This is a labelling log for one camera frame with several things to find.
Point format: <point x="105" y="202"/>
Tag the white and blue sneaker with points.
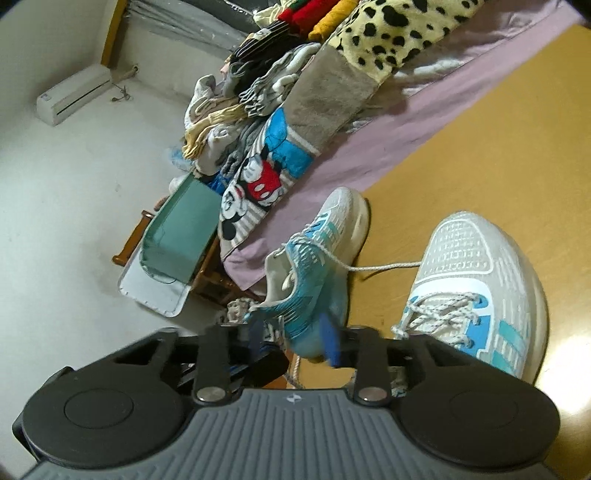
<point x="314" y="286"/>
<point x="471" y="258"/>

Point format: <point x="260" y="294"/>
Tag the teal plastic tub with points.
<point x="180" y="230"/>

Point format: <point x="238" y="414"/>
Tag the pile of folded clothes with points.
<point x="240" y="92"/>

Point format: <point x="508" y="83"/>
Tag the blue plastic bag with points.
<point x="216" y="182"/>

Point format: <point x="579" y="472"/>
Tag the cartoon mouse printed blanket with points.
<point x="332" y="78"/>

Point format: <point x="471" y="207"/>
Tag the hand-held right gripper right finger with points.
<point x="330" y="340"/>

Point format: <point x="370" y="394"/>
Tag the plastic covered window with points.
<point x="111" y="37"/>

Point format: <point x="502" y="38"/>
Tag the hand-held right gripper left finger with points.
<point x="255" y="333"/>

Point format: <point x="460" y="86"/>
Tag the heap of crumpled laundry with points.
<point x="235" y="309"/>

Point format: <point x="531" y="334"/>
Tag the sheer curtain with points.
<point x="184" y="23"/>

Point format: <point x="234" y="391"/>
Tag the wooden chair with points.
<point x="127" y="247"/>

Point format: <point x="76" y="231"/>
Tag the white air conditioner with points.
<point x="69" y="94"/>

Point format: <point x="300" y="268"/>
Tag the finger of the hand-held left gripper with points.
<point x="273" y="364"/>

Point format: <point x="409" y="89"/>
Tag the purple bed sheet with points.
<point x="369" y="147"/>

